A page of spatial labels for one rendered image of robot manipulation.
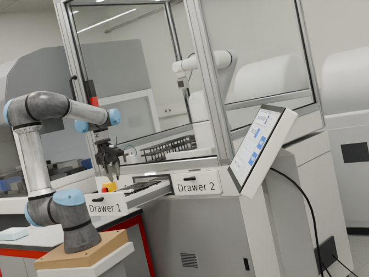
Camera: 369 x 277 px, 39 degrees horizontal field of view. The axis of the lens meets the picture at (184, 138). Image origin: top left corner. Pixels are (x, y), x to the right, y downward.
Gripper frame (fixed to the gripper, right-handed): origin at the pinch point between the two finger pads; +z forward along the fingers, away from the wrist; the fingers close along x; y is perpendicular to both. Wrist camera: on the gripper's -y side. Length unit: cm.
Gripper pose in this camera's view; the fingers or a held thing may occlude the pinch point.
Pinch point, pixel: (115, 178)
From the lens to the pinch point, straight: 261.4
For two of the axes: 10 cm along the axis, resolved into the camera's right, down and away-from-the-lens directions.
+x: -6.4, 2.2, -7.3
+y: -7.3, 1.0, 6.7
